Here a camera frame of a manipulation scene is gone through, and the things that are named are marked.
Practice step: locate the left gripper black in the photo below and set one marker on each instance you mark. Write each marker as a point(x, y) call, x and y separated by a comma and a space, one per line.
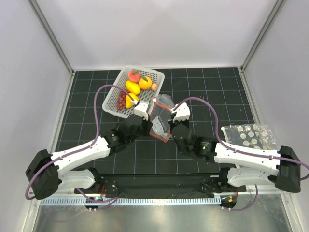
point(147, 124)

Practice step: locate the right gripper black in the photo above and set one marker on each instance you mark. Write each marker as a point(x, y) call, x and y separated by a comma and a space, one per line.
point(172, 123)

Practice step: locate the clear zip bag orange zipper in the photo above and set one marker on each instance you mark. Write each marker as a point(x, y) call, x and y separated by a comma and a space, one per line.
point(160, 115)

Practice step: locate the yellow toy pear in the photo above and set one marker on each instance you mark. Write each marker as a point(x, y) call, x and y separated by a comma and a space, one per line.
point(128, 100)

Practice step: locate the red toy grapes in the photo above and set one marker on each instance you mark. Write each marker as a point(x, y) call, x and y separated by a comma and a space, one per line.
point(121, 101)

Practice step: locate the white perforated plastic basket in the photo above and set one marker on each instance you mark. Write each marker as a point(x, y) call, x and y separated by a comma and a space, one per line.
point(110, 102)

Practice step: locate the yellow toy mango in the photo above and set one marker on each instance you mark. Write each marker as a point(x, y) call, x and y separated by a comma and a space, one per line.
point(133, 87)

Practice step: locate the orange toy with leaf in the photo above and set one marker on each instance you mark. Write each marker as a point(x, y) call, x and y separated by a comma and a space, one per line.
point(145, 83)

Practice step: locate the pink toy peach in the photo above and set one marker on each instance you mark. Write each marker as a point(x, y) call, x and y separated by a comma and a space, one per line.
point(134, 76)

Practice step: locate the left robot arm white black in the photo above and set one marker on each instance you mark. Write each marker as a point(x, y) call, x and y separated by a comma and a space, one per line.
point(50, 172)

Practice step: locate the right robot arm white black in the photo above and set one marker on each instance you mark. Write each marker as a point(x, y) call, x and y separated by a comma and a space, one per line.
point(280, 168)

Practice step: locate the black grid mat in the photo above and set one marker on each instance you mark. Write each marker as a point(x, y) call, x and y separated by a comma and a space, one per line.
point(221, 87)

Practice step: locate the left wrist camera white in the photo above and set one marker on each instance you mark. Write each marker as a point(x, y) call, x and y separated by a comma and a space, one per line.
point(141, 109)

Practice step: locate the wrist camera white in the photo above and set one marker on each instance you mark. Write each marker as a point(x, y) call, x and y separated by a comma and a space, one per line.
point(180, 112)
point(141, 109)

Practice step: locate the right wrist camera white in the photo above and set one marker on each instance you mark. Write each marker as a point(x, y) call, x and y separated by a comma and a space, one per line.
point(180, 112)

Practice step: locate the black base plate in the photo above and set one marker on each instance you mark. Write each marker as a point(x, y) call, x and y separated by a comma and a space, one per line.
point(162, 186)

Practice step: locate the white slotted cable duct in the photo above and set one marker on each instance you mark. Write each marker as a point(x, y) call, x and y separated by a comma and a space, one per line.
point(81, 201)

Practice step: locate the left aluminium frame post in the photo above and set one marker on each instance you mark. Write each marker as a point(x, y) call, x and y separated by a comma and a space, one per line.
point(50, 34)

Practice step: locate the aluminium frame post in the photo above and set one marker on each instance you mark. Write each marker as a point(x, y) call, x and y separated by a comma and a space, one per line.
point(50, 34)
point(276, 8)

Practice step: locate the right aluminium frame post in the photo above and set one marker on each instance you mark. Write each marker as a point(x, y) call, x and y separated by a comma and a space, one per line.
point(276, 8)

